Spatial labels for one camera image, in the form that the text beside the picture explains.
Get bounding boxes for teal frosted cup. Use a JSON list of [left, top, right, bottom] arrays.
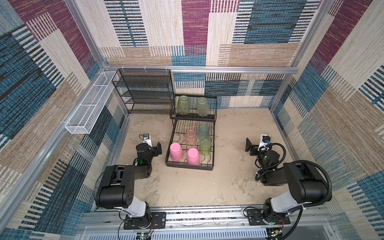
[[198, 123, 210, 142]]

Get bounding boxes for aluminium front rail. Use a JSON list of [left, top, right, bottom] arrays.
[[75, 205, 341, 240]]

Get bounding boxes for black mesh shelf rack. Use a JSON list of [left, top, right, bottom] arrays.
[[112, 69, 174, 115]]

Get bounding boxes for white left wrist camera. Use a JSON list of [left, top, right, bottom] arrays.
[[139, 134, 152, 146]]

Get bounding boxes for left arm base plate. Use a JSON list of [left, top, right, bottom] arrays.
[[123, 212, 167, 230]]

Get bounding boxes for opaque pink cup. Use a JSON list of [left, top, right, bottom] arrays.
[[187, 148, 200, 166]]

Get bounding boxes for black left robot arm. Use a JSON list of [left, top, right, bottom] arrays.
[[95, 143, 162, 229]]

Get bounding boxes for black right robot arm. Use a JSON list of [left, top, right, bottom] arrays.
[[243, 135, 333, 226]]

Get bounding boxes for pale frosted green cup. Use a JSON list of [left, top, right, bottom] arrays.
[[197, 97, 210, 117]]

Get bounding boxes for white wire mesh basket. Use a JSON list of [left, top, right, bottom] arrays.
[[65, 72, 116, 135]]

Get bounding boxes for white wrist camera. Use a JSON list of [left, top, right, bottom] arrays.
[[139, 134, 152, 146], [258, 134, 271, 152]]

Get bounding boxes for black two-tier dish rack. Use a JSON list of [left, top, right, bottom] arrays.
[[165, 94, 218, 171]]

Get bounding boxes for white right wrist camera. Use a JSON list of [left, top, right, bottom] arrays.
[[258, 134, 271, 152]]

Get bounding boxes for clear pink cup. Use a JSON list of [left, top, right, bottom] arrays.
[[185, 130, 198, 146]]

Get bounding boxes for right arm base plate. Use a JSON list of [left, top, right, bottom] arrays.
[[245, 208, 291, 226]]

